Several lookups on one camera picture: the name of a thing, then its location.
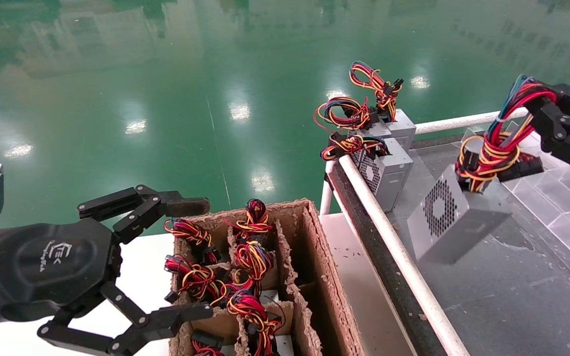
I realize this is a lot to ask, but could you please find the short white leg pipe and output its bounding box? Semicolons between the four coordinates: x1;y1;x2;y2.
319;161;339;216

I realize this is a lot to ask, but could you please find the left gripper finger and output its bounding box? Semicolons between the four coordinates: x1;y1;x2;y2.
77;184;211;244
37;282;214;356

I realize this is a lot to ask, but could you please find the grey power supply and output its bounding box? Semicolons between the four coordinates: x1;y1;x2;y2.
314;96;394;144
321;133;414;212
348;61;417;151
226;199;273;243
191;330;224;356
407;74;558;265
165;219;221;263

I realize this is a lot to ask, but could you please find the white cross rail pipe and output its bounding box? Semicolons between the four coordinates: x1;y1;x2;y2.
414;109;528;135

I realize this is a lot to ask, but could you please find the long white rail pipe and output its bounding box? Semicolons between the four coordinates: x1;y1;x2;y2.
337;155;471;356

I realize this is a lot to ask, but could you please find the multicoloured wire bundle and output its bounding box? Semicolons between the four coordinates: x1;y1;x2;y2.
233;241;276;285
226;289;283;356
165;255;226;303

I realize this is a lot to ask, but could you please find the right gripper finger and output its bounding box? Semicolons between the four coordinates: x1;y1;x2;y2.
532;83;570;107
530;98;570;149

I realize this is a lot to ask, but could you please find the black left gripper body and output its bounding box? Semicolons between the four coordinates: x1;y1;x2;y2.
0;218;122;327

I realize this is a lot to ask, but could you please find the brown cardboard divider box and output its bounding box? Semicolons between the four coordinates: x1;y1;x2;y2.
169;199;365;356

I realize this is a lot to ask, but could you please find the dark conveyor table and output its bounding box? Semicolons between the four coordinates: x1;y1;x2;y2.
326;111;570;356

